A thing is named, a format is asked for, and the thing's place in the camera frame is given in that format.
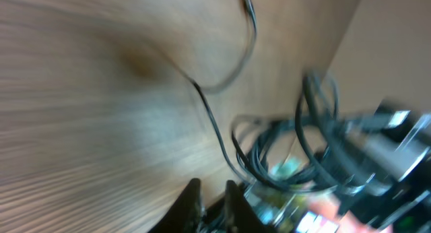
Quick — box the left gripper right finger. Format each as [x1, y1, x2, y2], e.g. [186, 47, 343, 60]
[224, 180, 268, 233]

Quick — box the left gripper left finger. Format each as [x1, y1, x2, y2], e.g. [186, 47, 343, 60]
[148, 178, 204, 233]

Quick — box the black USB cable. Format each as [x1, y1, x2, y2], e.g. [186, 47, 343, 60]
[230, 114, 337, 193]
[188, 0, 259, 183]
[294, 71, 411, 193]

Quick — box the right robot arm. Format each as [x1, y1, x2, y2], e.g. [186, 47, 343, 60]
[250, 103, 430, 232]

